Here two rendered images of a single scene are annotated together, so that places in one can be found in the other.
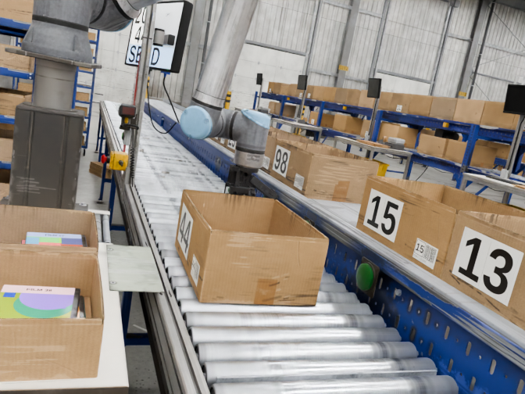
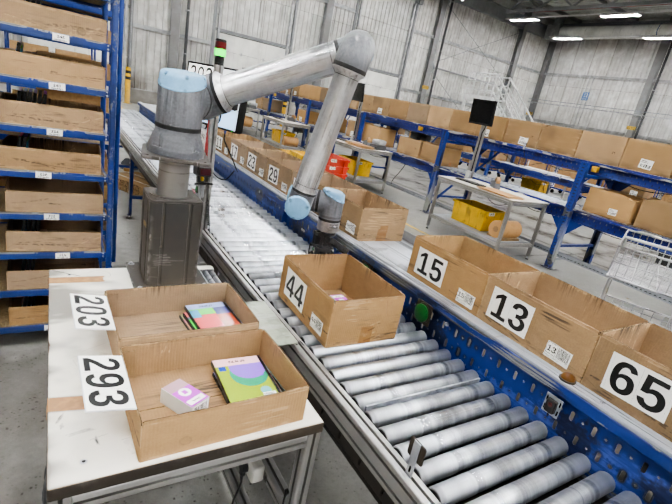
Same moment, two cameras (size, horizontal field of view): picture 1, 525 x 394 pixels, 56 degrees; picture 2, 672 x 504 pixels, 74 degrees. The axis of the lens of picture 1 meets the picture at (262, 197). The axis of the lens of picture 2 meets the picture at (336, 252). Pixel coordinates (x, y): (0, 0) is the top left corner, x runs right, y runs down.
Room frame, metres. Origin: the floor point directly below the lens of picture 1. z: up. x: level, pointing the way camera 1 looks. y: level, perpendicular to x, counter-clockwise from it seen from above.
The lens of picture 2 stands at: (-0.21, 0.42, 1.50)
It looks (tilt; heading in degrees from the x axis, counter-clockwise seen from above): 18 degrees down; 347
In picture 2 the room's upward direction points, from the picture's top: 11 degrees clockwise
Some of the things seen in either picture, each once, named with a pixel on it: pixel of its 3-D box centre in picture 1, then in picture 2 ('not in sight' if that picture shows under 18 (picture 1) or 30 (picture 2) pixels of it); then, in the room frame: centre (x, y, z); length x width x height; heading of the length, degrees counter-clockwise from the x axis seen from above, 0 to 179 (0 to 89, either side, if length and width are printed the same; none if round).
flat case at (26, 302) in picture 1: (35, 312); (246, 380); (0.78, 0.35, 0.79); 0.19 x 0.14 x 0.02; 19
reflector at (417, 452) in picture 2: not in sight; (413, 461); (0.53, -0.03, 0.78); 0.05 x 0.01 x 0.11; 21
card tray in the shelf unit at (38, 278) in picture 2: not in sight; (54, 266); (2.23, 1.33, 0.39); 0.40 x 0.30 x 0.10; 111
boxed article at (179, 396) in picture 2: not in sight; (184, 400); (0.71, 0.49, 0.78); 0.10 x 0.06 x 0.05; 51
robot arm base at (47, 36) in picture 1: (58, 38); (177, 138); (1.45, 0.65, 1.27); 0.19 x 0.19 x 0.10
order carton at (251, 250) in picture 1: (243, 241); (338, 295); (1.26, 0.03, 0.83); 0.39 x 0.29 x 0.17; 20
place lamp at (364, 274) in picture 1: (363, 277); (420, 312); (1.23, -0.30, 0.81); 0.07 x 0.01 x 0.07; 21
